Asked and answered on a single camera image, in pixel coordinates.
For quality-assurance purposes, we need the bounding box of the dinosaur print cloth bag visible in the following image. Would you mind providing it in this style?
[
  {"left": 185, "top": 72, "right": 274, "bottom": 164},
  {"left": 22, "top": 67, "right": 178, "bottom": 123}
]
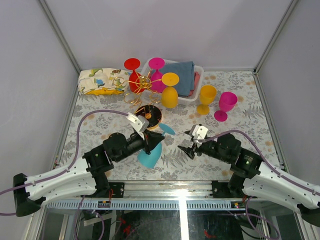
[{"left": 77, "top": 68, "right": 131, "bottom": 96}]

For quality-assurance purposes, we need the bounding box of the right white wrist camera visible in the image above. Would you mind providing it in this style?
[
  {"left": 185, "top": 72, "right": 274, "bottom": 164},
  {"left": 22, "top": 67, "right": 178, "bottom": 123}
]
[{"left": 189, "top": 124, "right": 208, "bottom": 144}]

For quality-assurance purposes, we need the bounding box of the blue plastic goblet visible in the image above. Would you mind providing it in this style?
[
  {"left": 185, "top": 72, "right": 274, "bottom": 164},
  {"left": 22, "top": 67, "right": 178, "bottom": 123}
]
[{"left": 137, "top": 123, "right": 175, "bottom": 169}]

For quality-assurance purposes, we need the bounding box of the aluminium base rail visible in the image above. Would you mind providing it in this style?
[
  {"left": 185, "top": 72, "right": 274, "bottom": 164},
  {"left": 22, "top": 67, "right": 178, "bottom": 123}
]
[{"left": 47, "top": 180, "right": 246, "bottom": 211}]

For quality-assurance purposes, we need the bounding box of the blue folded cloth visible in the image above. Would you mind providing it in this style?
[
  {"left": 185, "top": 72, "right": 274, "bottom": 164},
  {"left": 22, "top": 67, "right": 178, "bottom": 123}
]
[{"left": 160, "top": 61, "right": 195, "bottom": 97}]

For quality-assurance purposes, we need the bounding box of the red plastic wine glass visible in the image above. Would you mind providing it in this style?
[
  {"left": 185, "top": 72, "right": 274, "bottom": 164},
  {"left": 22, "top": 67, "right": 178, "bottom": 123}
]
[{"left": 124, "top": 58, "right": 144, "bottom": 94}]

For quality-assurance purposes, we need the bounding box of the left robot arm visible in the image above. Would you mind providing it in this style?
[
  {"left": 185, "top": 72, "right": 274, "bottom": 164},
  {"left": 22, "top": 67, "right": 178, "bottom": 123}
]
[{"left": 13, "top": 130, "right": 165, "bottom": 217}]

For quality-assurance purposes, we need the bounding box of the gold wine glass rack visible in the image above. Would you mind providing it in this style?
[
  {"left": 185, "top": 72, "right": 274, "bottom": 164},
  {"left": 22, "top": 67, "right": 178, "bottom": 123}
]
[{"left": 123, "top": 74, "right": 162, "bottom": 130}]

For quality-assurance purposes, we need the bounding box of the magenta plastic goblet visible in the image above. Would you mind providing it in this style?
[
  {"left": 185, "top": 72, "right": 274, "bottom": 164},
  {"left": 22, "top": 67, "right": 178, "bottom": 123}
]
[
  {"left": 148, "top": 57, "right": 166, "bottom": 93},
  {"left": 214, "top": 91, "right": 238, "bottom": 122}
]

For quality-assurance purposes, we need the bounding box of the yellow plastic goblet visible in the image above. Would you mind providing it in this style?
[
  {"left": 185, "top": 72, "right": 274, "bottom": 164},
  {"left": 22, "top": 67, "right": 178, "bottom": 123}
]
[
  {"left": 196, "top": 85, "right": 217, "bottom": 115},
  {"left": 161, "top": 72, "right": 180, "bottom": 109}
]

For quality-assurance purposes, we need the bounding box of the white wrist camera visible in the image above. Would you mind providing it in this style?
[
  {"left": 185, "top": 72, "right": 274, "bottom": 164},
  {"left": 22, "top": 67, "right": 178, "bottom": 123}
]
[
  {"left": 189, "top": 124, "right": 208, "bottom": 144},
  {"left": 126, "top": 112, "right": 149, "bottom": 140}
]

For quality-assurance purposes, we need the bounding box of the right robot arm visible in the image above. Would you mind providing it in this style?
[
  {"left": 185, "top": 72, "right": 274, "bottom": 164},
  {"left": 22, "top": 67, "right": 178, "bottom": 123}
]
[{"left": 180, "top": 125, "right": 320, "bottom": 227}]

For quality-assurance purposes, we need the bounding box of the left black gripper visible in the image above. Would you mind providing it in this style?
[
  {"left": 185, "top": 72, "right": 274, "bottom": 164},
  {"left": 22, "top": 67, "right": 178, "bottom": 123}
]
[{"left": 116, "top": 130, "right": 166, "bottom": 164}]

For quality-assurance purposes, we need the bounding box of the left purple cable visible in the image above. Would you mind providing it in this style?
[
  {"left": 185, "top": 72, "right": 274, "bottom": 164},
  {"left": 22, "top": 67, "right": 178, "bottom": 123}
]
[{"left": 0, "top": 109, "right": 129, "bottom": 217}]

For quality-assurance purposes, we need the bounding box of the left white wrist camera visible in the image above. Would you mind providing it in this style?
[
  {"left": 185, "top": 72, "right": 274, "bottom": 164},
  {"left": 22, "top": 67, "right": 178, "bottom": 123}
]
[{"left": 126, "top": 112, "right": 149, "bottom": 140}]

